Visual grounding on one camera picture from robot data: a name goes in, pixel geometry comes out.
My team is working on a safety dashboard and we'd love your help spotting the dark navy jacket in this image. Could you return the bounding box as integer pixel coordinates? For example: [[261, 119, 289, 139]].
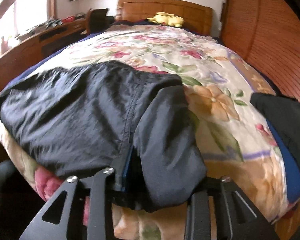
[[0, 61, 206, 212]]

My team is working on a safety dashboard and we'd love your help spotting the folded black garment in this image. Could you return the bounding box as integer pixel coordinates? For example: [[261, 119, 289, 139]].
[[250, 93, 300, 169]]

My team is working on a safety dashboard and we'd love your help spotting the navy bed sheet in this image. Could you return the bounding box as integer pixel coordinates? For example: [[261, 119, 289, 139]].
[[5, 31, 103, 88]]

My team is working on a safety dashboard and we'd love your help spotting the wooden desk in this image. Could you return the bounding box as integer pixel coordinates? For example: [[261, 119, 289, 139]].
[[0, 18, 86, 91]]

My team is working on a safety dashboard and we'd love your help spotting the wooden louvered wardrobe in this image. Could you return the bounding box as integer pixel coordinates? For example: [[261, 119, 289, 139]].
[[221, 0, 300, 101]]

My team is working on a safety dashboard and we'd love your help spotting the red basket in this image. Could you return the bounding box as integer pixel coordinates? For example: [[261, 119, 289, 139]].
[[62, 16, 76, 24]]

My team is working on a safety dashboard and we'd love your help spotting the wooden headboard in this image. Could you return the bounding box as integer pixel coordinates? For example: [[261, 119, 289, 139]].
[[115, 0, 212, 35]]

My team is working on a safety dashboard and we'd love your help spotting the wooden chair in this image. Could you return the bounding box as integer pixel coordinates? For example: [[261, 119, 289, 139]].
[[86, 8, 115, 35]]

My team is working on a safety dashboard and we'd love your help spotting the yellow plush toy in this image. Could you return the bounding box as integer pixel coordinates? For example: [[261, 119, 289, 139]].
[[147, 12, 184, 28]]

